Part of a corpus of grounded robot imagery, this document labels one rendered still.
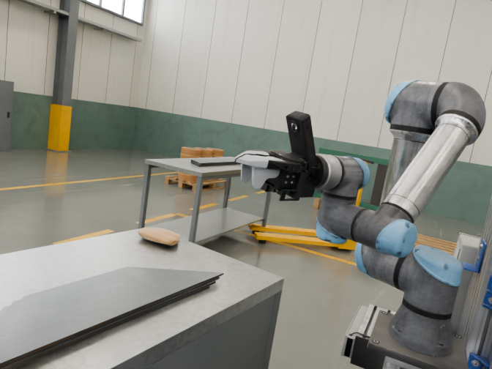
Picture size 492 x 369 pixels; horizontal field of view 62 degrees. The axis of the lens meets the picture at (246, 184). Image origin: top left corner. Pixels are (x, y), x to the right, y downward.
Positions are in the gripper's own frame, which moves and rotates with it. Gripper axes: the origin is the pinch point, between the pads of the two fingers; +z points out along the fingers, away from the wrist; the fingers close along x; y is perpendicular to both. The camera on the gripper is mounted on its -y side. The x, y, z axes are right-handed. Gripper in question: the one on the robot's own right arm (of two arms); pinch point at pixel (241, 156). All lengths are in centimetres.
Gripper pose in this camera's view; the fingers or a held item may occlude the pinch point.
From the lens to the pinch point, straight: 72.4
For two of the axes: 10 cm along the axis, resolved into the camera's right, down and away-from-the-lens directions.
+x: -6.0, -3.5, 7.2
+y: -2.3, 9.4, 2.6
